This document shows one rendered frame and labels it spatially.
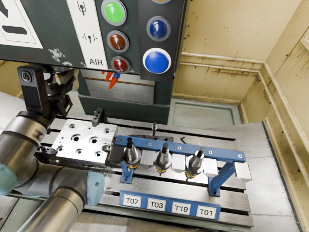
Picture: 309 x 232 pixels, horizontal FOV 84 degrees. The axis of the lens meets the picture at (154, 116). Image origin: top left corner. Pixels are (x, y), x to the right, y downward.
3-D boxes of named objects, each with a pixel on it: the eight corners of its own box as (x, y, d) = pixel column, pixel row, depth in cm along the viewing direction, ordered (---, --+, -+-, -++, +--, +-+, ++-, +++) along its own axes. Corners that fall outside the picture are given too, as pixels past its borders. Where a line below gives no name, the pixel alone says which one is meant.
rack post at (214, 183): (220, 197, 83) (248, 173, 60) (208, 195, 83) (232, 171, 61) (218, 176, 89) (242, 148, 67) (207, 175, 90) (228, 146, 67)
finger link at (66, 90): (66, 77, 51) (45, 96, 46) (64, 72, 49) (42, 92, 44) (80, 81, 50) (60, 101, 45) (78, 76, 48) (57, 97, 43)
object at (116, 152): (122, 165, 59) (121, 164, 59) (106, 163, 60) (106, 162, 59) (126, 147, 64) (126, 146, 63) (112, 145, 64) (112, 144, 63)
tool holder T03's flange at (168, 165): (170, 154, 63) (171, 151, 61) (171, 170, 60) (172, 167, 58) (153, 153, 63) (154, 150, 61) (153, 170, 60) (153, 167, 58)
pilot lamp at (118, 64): (128, 74, 24) (127, 60, 22) (113, 72, 24) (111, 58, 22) (129, 72, 24) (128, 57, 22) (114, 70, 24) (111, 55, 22)
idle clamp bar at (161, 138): (171, 149, 99) (173, 143, 94) (126, 146, 99) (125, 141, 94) (172, 141, 102) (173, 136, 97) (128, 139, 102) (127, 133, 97)
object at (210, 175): (218, 179, 57) (219, 178, 57) (202, 176, 58) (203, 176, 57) (216, 159, 62) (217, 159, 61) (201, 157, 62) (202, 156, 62)
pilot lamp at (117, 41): (127, 52, 21) (125, 34, 19) (109, 50, 21) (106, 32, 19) (128, 50, 21) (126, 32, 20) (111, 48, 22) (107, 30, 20)
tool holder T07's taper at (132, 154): (139, 150, 61) (139, 140, 56) (136, 162, 58) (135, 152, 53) (127, 148, 62) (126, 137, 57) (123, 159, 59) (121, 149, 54)
